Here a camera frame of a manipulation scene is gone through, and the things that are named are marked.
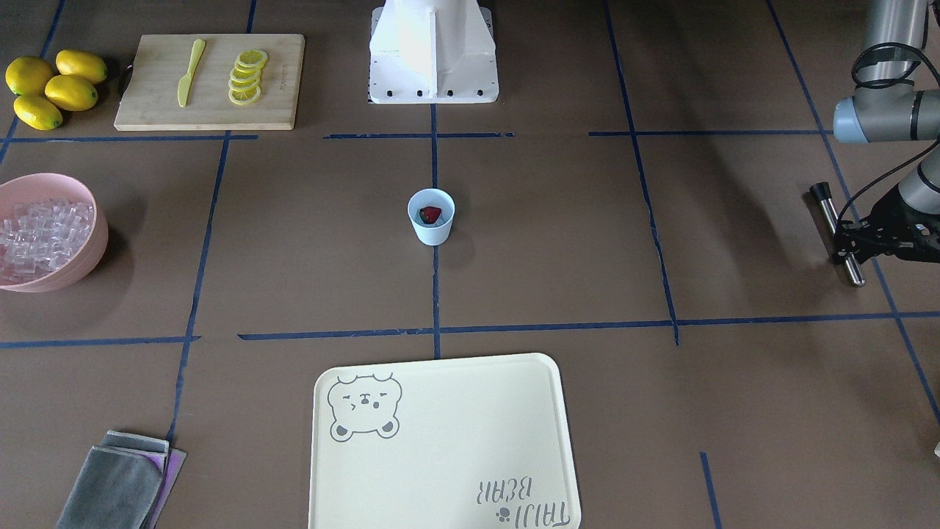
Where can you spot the cream bear tray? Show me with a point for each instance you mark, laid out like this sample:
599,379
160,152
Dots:
477,442

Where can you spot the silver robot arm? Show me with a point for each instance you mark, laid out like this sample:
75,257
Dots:
887,107

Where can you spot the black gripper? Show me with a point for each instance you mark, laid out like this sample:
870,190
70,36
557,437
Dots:
893,222

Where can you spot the clear ice cubes pile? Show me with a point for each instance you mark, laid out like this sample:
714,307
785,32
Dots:
41,237

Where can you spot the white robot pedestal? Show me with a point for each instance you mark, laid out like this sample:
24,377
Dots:
432,52

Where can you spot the folded grey cloth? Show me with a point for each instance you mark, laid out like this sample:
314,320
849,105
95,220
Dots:
125,482

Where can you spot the light blue cup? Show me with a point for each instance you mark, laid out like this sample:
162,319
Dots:
439,232

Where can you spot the yellow lemon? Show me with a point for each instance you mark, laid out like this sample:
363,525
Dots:
71,93
28,75
84,64
37,112

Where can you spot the yellow plastic knife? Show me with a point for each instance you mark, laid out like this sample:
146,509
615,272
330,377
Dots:
185,82

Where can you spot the wooden cutting board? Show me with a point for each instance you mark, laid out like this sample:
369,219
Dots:
150,102

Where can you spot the steel black muddler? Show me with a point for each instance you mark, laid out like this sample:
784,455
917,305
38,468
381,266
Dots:
821,194

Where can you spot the lemon slices row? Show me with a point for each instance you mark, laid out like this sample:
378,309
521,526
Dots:
245,79

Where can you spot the red strawberry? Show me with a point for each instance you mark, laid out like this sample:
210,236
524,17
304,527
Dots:
430,215

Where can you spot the pink bowl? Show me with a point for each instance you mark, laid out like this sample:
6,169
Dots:
38,187

